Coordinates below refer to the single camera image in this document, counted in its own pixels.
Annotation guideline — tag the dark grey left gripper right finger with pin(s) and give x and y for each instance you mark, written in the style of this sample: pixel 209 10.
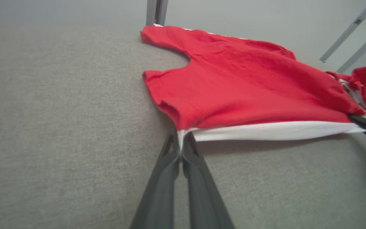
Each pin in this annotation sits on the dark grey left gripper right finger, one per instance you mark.
pixel 203 203

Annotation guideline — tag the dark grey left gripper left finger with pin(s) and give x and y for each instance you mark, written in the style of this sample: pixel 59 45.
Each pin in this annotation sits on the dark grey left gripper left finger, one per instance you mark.
pixel 159 200

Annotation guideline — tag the red garment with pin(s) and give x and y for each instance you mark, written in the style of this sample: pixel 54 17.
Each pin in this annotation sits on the red garment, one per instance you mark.
pixel 233 89

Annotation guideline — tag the grey metal partition post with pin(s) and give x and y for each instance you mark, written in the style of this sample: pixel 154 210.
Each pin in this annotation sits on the grey metal partition post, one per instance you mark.
pixel 152 12
pixel 349 30

